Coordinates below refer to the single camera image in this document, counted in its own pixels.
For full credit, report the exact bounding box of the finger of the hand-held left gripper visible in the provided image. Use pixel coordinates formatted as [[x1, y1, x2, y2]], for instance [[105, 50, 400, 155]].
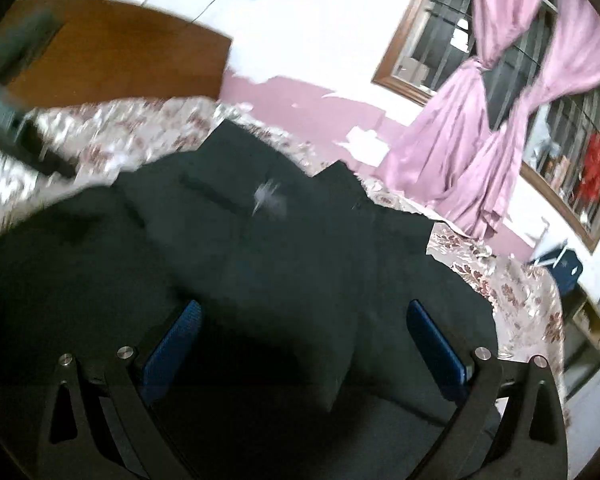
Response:
[[19, 112, 79, 179]]

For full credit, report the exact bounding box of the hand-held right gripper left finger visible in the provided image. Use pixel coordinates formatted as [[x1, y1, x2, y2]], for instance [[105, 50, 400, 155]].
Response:
[[35, 300, 204, 480]]

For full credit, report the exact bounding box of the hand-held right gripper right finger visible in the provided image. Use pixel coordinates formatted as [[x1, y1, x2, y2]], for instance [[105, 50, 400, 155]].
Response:
[[406, 299, 570, 480]]

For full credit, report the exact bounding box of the black jacket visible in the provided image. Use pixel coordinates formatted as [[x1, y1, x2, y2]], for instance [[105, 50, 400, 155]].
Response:
[[0, 120, 503, 480]]

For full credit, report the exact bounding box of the floral satin bedspread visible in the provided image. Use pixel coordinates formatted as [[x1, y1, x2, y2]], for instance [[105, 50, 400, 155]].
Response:
[[0, 97, 571, 441]]

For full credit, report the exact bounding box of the wooden headboard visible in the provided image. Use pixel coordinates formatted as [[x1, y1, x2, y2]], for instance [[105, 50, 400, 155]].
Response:
[[2, 0, 233, 109]]

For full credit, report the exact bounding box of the wooden shelf unit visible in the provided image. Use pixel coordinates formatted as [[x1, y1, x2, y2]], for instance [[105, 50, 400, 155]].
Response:
[[562, 285, 600, 401]]

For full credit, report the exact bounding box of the red cloth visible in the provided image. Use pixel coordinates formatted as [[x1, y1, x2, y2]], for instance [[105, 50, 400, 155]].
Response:
[[574, 132, 600, 202]]

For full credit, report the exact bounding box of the wooden framed barred window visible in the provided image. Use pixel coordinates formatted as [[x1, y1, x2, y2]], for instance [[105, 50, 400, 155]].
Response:
[[371, 0, 600, 254]]

